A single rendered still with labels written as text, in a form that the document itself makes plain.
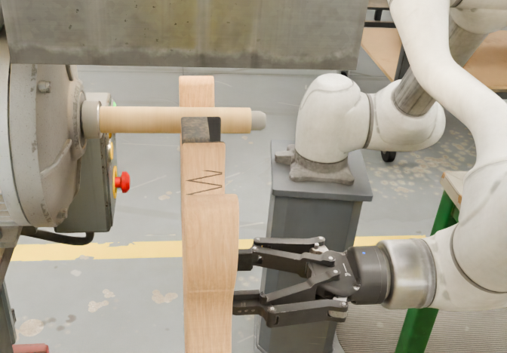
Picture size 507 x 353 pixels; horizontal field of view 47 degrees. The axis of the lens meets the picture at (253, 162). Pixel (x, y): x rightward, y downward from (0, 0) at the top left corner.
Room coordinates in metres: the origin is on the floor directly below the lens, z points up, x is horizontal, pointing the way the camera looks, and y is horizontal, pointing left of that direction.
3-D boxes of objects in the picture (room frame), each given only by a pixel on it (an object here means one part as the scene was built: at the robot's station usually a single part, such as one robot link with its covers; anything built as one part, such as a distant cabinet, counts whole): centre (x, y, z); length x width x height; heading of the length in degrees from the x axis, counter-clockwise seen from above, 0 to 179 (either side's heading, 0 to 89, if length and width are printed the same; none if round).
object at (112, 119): (0.62, 0.10, 1.25); 0.18 x 0.03 x 0.03; 100
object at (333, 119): (1.43, -0.20, 0.87); 0.18 x 0.16 x 0.22; 95
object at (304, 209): (1.43, -0.19, 0.35); 0.28 x 0.28 x 0.70; 2
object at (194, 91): (0.66, 0.08, 1.24); 0.07 x 0.04 x 0.09; 10
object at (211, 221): (0.41, 0.03, 1.26); 0.07 x 0.04 x 0.10; 10
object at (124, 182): (0.87, 0.24, 0.97); 0.04 x 0.04 x 0.04; 10
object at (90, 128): (0.61, 0.20, 1.25); 0.05 x 0.02 x 0.05; 10
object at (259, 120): (0.64, 0.00, 1.25); 0.02 x 0.02 x 0.02; 10
